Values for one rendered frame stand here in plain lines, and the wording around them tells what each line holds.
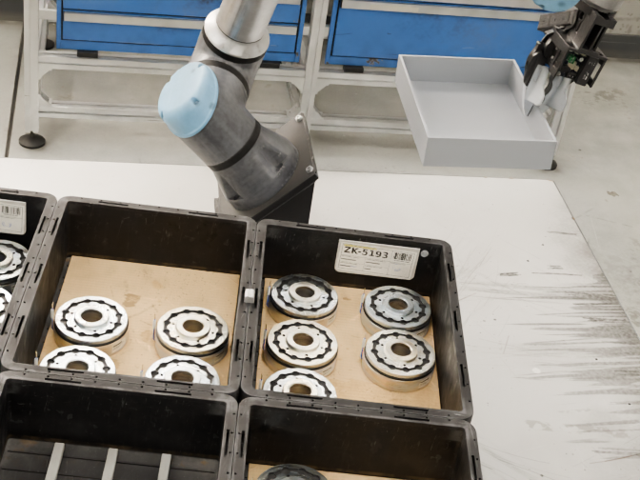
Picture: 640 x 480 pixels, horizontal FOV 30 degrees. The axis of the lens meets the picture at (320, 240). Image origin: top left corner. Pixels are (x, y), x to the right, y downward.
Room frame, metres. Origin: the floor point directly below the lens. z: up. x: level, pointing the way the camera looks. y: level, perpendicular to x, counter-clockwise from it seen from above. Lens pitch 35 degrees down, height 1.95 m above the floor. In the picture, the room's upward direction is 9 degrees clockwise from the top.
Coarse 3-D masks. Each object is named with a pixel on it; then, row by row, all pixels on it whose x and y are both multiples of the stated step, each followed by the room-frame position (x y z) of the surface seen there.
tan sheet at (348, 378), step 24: (264, 288) 1.47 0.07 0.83; (336, 288) 1.50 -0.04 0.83; (264, 312) 1.41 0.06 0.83; (336, 312) 1.44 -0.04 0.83; (336, 336) 1.38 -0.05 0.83; (360, 336) 1.39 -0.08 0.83; (432, 336) 1.42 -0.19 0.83; (264, 360) 1.30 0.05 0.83; (336, 360) 1.33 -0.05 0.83; (360, 360) 1.34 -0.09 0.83; (336, 384) 1.28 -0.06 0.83; (360, 384) 1.28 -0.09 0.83; (432, 384) 1.31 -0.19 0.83; (432, 408) 1.26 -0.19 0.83
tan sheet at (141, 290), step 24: (72, 264) 1.45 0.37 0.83; (96, 264) 1.46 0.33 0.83; (120, 264) 1.47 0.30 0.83; (144, 264) 1.48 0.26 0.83; (72, 288) 1.39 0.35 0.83; (96, 288) 1.40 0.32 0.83; (120, 288) 1.41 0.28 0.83; (144, 288) 1.42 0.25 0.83; (168, 288) 1.43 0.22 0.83; (192, 288) 1.44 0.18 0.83; (216, 288) 1.45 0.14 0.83; (144, 312) 1.36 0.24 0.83; (216, 312) 1.39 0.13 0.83; (48, 336) 1.28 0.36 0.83; (144, 336) 1.31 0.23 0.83; (120, 360) 1.25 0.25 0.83; (144, 360) 1.26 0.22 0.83
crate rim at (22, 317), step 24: (192, 216) 1.49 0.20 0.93; (216, 216) 1.49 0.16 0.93; (240, 216) 1.50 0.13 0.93; (48, 240) 1.37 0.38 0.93; (240, 288) 1.33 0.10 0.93; (24, 312) 1.20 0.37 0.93; (240, 312) 1.27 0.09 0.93; (240, 336) 1.22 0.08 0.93; (240, 360) 1.18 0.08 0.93; (144, 384) 1.10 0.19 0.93; (168, 384) 1.11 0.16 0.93; (192, 384) 1.12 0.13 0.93
